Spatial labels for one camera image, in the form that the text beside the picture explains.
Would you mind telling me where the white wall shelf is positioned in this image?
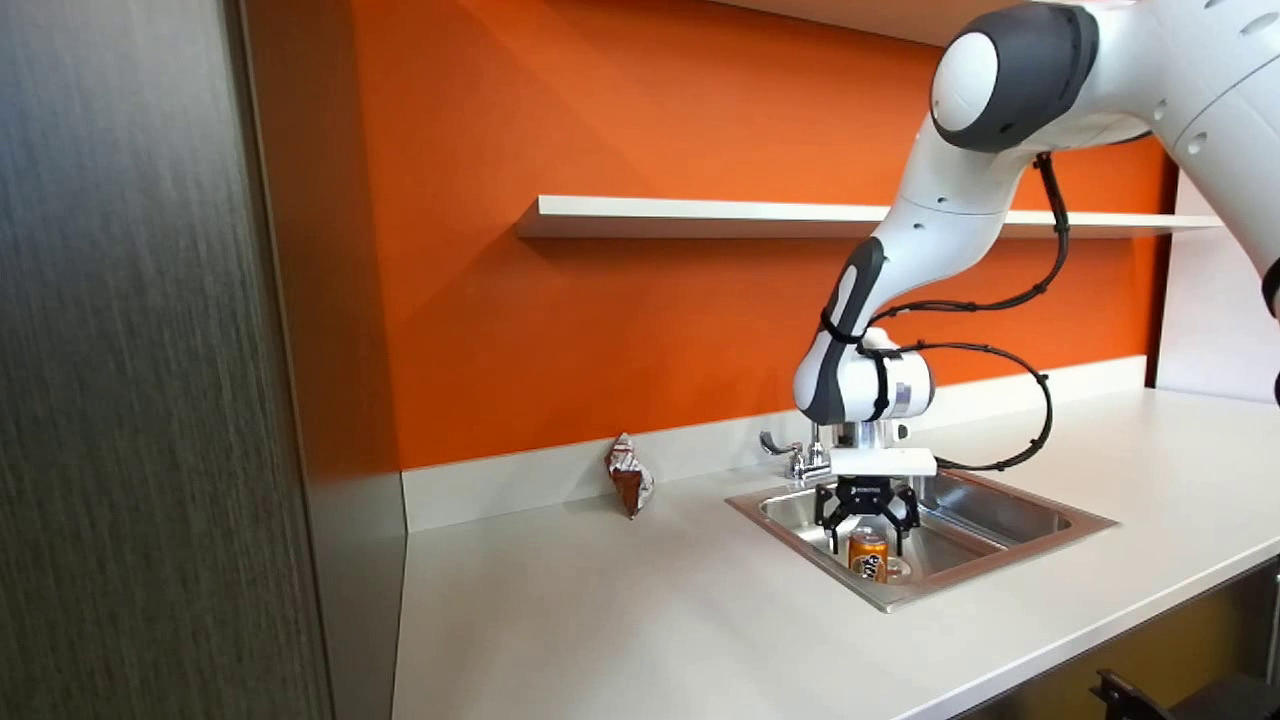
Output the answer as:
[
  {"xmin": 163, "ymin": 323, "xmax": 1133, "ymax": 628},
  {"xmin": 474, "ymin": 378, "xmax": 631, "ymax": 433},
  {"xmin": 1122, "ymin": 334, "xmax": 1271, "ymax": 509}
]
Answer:
[{"xmin": 517, "ymin": 191, "xmax": 1222, "ymax": 242}]

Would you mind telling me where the chrome faucet with handles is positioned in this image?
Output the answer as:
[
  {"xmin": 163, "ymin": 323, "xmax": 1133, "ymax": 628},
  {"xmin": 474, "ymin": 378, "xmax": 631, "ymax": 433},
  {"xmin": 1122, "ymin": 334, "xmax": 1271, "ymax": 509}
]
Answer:
[{"xmin": 754, "ymin": 421, "xmax": 841, "ymax": 486}]

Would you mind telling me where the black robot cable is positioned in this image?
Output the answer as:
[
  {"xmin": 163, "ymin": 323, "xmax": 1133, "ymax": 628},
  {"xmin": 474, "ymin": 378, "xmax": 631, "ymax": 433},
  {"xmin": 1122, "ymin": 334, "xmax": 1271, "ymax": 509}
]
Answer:
[{"xmin": 866, "ymin": 147, "xmax": 1080, "ymax": 477}]

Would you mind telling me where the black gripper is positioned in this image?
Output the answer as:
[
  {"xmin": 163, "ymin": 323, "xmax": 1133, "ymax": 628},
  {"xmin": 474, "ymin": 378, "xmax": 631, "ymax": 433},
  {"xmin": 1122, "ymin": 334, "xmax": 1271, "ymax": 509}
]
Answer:
[{"xmin": 812, "ymin": 472, "xmax": 928, "ymax": 557}]

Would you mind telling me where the white board panel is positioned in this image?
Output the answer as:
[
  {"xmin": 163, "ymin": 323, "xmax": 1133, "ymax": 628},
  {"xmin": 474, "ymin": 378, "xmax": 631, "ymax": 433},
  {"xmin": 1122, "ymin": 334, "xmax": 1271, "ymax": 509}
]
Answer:
[{"xmin": 1153, "ymin": 166, "xmax": 1280, "ymax": 407}]

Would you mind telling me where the dark wood cabinet panel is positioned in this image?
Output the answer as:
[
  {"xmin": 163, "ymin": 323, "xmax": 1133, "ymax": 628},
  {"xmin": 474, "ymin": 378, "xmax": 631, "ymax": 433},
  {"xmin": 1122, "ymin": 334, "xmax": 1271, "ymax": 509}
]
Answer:
[{"xmin": 0, "ymin": 0, "xmax": 413, "ymax": 720}]

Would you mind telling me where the crumpled snack wrapper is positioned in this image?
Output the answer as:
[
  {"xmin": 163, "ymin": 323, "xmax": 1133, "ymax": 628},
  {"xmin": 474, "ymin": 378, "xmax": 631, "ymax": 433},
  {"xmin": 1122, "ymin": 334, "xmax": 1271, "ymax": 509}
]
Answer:
[{"xmin": 598, "ymin": 433, "xmax": 660, "ymax": 519}]

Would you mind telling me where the orange soda can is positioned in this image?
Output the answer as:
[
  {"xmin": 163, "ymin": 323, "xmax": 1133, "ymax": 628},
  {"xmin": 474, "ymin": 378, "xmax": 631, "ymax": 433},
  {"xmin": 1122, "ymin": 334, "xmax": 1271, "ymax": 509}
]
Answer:
[{"xmin": 845, "ymin": 510, "xmax": 896, "ymax": 585}]

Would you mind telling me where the stainless steel sink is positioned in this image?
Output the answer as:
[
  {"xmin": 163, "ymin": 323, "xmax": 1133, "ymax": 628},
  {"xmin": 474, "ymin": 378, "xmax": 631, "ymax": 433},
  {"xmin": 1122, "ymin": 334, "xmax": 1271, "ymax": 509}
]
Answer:
[{"xmin": 723, "ymin": 453, "xmax": 1121, "ymax": 616}]

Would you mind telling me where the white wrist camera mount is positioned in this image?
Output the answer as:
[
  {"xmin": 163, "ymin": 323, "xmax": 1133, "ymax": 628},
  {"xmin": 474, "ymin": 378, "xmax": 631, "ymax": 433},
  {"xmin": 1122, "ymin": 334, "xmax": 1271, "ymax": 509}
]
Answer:
[{"xmin": 822, "ymin": 421, "xmax": 939, "ymax": 483}]

